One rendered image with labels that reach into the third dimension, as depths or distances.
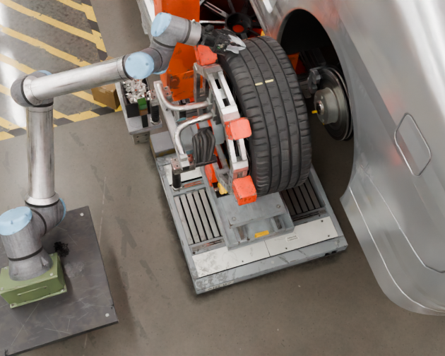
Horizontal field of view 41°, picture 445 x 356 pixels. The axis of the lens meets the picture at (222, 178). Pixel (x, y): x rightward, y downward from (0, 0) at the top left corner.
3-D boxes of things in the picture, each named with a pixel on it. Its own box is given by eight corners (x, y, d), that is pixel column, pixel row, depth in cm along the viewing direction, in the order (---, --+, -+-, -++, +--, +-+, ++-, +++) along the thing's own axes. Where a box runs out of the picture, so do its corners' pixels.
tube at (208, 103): (212, 109, 243) (213, 94, 234) (167, 121, 240) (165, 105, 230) (200, 75, 251) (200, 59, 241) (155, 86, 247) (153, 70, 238)
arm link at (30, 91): (-9, 86, 232) (143, 47, 206) (11, 79, 243) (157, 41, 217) (3, 115, 236) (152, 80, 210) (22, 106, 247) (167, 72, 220)
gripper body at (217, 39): (226, 56, 229) (197, 49, 224) (219, 48, 236) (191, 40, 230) (233, 38, 226) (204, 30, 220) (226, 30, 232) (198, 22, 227)
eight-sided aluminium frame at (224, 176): (241, 208, 267) (253, 145, 219) (228, 212, 266) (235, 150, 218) (205, 110, 291) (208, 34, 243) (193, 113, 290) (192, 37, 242)
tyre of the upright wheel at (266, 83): (325, 197, 234) (292, 26, 222) (269, 212, 230) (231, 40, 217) (274, 174, 298) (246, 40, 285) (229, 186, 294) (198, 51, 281)
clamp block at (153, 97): (172, 102, 253) (171, 94, 249) (151, 107, 252) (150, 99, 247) (169, 92, 256) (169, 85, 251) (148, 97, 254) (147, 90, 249)
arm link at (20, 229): (-1, 258, 258) (-14, 222, 252) (23, 240, 273) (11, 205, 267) (28, 258, 253) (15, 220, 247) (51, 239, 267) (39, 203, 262)
